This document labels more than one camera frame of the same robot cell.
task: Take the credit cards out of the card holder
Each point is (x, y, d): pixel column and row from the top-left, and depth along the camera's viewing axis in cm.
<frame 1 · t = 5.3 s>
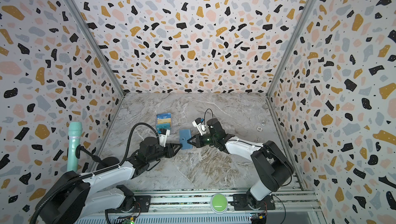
left hand: (183, 145, 82), fingers open
right hand: (190, 142, 82), fingers closed
dark blue VIP card: (164, 115, 102), point 7 cm above the table
gold numbered card: (165, 120, 102), point 5 cm above the table
teal VIP card: (166, 126, 100), point 4 cm above the table
mint green microphone: (75, 135, 63), point 33 cm above the table
small clear cap: (263, 123, 106), point 2 cm above the table
small metal ring: (259, 127, 105), on the table

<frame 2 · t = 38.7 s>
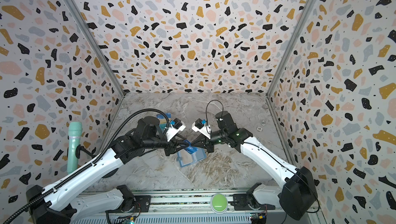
left hand: (189, 142, 67), fingers open
right hand: (195, 144, 70), fingers closed
blue VIP card in holder: (191, 149, 72), point 21 cm above the table
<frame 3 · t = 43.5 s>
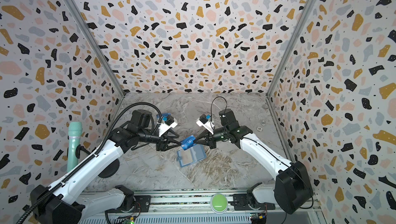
left hand: (181, 139, 70), fingers open
right hand: (197, 142, 71), fingers closed
blue VIP card in holder: (188, 142, 73), point 23 cm above the table
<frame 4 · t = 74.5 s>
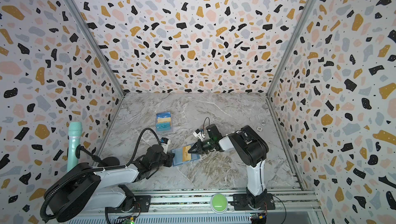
left hand: (178, 154, 88), fingers closed
right hand: (192, 152, 88), fingers closed
gold card from holder: (186, 155, 89), point 2 cm above the table
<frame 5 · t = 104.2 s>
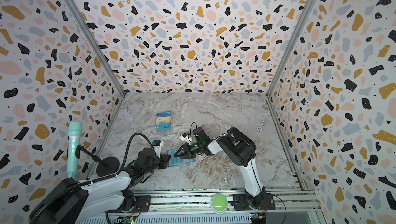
left hand: (175, 156, 86), fingers closed
right hand: (179, 157, 85), fingers open
